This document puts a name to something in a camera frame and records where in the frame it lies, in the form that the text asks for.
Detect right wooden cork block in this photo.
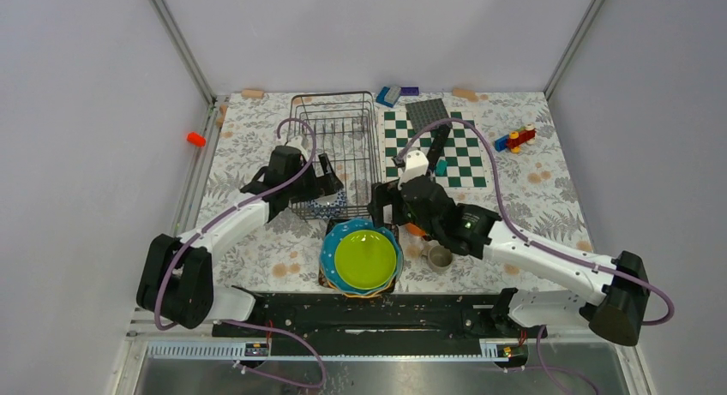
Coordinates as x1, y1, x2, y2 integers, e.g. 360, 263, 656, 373
452, 88, 479, 102

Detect grey lego baseplate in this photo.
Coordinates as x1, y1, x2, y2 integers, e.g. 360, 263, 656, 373
405, 99, 449, 134

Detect colourful lego toy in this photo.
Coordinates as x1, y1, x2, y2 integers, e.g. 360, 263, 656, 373
493, 123, 537, 153

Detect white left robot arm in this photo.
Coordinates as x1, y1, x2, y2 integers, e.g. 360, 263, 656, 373
136, 144, 343, 336

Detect orange ceramic mug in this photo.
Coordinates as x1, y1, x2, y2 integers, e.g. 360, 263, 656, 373
405, 223, 427, 237

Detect blue white patterned bowl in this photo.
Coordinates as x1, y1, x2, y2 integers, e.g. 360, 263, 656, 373
305, 190, 348, 219

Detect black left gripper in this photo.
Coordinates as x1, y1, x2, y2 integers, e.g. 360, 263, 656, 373
286, 153, 343, 204

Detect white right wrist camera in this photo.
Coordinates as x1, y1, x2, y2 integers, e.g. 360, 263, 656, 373
398, 150, 430, 187

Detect orange plastic cap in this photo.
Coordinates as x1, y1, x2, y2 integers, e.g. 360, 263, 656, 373
186, 132, 207, 147

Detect wooden cork block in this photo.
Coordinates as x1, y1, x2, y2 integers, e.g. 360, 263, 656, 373
452, 88, 479, 102
241, 89, 265, 99

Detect blue grey lego brick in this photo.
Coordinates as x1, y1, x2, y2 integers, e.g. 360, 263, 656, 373
376, 86, 401, 108

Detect green white chessboard mat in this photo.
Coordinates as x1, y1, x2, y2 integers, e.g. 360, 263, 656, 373
377, 111, 493, 194

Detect yellow polka dot plate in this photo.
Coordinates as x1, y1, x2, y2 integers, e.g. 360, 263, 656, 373
333, 289, 390, 299

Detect black glitter microphone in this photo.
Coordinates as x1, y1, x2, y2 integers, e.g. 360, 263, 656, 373
426, 123, 452, 170

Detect left wooden cork block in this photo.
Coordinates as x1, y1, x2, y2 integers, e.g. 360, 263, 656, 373
241, 89, 265, 99

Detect grey wire dish rack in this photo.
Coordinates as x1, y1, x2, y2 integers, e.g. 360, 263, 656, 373
287, 91, 381, 220

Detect teal rectangular block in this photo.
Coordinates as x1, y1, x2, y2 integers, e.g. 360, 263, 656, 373
434, 159, 448, 177

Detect blue polka dot plate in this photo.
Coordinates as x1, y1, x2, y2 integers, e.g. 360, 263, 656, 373
319, 218, 405, 297

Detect green plate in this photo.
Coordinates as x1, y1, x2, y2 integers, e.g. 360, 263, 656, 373
333, 229, 399, 290

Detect purple lego brick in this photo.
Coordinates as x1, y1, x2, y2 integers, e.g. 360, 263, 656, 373
400, 87, 420, 96

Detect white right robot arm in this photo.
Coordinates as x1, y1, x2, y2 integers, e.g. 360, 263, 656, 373
367, 177, 651, 346

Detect small beige ceramic cup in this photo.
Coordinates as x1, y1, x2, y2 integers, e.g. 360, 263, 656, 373
420, 245, 454, 274

